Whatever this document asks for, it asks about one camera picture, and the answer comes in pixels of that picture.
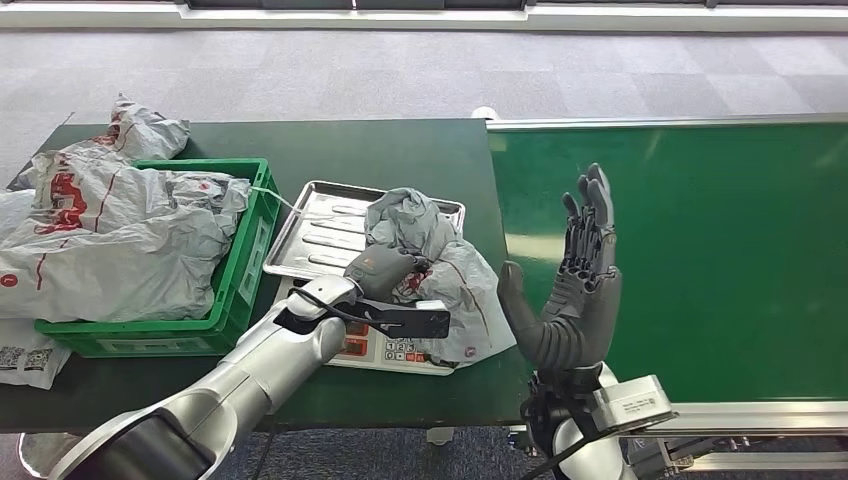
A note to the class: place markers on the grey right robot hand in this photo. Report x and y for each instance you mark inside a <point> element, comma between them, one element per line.
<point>576,318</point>

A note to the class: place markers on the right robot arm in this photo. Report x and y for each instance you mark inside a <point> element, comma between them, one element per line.
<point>586,457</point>

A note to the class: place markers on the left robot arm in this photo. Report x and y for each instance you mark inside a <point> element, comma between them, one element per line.
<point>265,371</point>

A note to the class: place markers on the green conveyor belt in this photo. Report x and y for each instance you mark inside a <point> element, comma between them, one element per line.
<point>729,265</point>

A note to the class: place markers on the white table foot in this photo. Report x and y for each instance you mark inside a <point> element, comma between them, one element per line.
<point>440,436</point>

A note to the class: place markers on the white electronic scale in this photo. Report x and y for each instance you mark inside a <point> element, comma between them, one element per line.
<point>391,356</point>

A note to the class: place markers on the white round knob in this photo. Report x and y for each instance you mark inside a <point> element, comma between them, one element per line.
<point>485,112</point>

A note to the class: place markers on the steel scale tray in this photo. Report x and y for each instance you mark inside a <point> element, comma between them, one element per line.
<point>311,232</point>

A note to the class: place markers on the green plastic crate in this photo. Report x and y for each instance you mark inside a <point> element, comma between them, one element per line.
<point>245,278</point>

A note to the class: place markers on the white window sill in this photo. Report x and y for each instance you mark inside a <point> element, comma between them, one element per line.
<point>397,18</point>

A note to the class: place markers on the large grey courier bag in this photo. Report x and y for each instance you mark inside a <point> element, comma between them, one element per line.
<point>132,252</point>

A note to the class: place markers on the small grey courier bag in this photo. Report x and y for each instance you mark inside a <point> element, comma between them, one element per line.
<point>149,136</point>

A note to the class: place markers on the white parcel with QR codes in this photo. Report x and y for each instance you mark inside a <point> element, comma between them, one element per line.
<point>33,361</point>

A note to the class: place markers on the grey round base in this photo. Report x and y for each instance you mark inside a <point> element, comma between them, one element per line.
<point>46,454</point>

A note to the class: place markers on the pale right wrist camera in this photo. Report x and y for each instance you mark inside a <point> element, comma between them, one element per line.
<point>629,404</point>

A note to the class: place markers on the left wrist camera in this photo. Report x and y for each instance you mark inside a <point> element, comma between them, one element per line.
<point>411,323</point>

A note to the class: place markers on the aluminium conveyor frame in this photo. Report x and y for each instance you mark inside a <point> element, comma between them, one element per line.
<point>762,417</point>

